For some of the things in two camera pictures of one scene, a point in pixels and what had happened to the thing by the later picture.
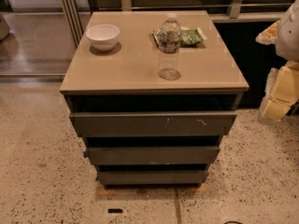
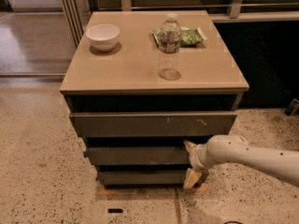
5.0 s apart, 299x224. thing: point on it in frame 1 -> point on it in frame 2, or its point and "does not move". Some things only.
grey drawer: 152,156 does not move
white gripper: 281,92 -> 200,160
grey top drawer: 107,124 does not move
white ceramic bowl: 103,36 does not move
